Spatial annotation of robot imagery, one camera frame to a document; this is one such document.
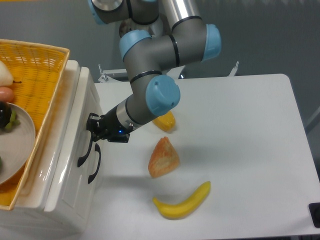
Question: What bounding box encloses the yellow bell pepper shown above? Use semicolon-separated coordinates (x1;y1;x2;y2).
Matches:
152;111;176;132

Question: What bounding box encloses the white pear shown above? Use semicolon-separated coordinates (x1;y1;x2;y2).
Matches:
0;61;22;87

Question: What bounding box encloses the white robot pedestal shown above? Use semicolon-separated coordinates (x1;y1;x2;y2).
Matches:
97;13;186;83

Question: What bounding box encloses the white drawer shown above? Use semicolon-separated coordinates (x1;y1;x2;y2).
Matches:
45;67;103;218

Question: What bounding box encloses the lower black drawer handle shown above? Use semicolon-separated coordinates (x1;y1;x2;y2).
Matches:
87;143;102;185

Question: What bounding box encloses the grey round plate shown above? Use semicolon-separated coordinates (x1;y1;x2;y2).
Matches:
0;103;36;183

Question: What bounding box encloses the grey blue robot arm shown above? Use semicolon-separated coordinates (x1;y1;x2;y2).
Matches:
86;0;222;143

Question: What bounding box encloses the pink sausage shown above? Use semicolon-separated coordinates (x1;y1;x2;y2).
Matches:
0;86;15;103

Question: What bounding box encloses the black corner device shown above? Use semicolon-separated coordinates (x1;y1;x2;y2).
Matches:
308;202;320;229

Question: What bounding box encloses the yellow banana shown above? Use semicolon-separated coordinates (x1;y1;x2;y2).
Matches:
152;181;211;220

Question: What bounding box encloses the orange bread wedge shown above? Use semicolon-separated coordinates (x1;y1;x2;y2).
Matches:
148;136;180;178

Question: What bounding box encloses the yellow wicker basket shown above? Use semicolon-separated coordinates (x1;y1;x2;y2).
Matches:
0;39;70;211

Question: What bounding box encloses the white drawer cabinet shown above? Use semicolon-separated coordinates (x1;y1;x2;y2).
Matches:
0;60;91;240

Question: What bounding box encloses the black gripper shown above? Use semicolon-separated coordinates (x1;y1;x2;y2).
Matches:
86;106;130;143

